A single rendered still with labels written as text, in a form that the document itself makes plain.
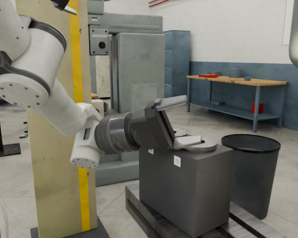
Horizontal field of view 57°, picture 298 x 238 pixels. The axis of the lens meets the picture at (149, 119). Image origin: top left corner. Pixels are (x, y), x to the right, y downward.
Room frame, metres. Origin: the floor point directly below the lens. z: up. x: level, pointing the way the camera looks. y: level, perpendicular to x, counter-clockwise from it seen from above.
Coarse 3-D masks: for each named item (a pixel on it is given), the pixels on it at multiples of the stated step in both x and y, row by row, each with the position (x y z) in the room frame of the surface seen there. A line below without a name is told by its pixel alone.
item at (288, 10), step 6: (288, 0) 5.29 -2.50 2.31; (288, 6) 5.28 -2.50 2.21; (288, 12) 5.26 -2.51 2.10; (288, 18) 5.25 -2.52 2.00; (288, 24) 5.24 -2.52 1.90; (288, 30) 5.23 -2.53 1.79; (282, 36) 5.32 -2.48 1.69; (288, 36) 5.22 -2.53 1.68; (282, 42) 5.31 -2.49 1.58; (288, 42) 5.20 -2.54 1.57
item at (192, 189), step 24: (216, 144) 0.59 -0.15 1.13; (144, 168) 0.68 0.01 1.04; (168, 168) 0.60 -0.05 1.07; (192, 168) 0.54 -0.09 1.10; (216, 168) 0.56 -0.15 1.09; (144, 192) 0.68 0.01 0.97; (168, 192) 0.60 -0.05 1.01; (192, 192) 0.54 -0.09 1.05; (216, 192) 0.57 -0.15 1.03; (168, 216) 0.60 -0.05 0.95; (192, 216) 0.54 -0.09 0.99; (216, 216) 0.57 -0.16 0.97
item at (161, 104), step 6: (180, 96) 0.54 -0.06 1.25; (186, 96) 0.54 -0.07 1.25; (156, 102) 0.54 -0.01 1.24; (162, 102) 0.54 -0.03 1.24; (168, 102) 0.54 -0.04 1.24; (174, 102) 0.53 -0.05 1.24; (180, 102) 0.52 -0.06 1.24; (186, 102) 0.53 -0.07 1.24; (156, 108) 0.54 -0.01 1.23; (162, 108) 0.53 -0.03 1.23; (168, 108) 0.53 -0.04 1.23
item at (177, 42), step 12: (168, 36) 7.70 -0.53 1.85; (180, 36) 7.63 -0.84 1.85; (168, 48) 7.69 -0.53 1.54; (180, 48) 7.64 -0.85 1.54; (96, 60) 8.47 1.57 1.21; (108, 60) 8.63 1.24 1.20; (168, 60) 7.68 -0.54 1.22; (180, 60) 7.64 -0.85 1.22; (96, 72) 8.46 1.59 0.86; (108, 72) 8.63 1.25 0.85; (168, 72) 7.67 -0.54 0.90; (180, 72) 7.65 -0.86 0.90; (96, 84) 8.45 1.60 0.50; (108, 84) 8.62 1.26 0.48; (168, 84) 7.68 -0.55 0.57; (180, 84) 7.65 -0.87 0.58; (108, 96) 8.62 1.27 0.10; (168, 96) 7.65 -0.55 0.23
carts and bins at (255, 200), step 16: (224, 144) 2.16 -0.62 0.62; (240, 144) 2.44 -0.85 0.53; (256, 144) 2.40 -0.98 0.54; (272, 144) 2.27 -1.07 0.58; (240, 160) 2.04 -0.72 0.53; (256, 160) 1.99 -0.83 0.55; (272, 160) 2.03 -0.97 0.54; (240, 176) 2.04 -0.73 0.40; (256, 176) 2.00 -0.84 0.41; (272, 176) 2.06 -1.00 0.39; (240, 192) 2.04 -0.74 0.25; (256, 192) 2.01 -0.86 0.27; (256, 208) 2.02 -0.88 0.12
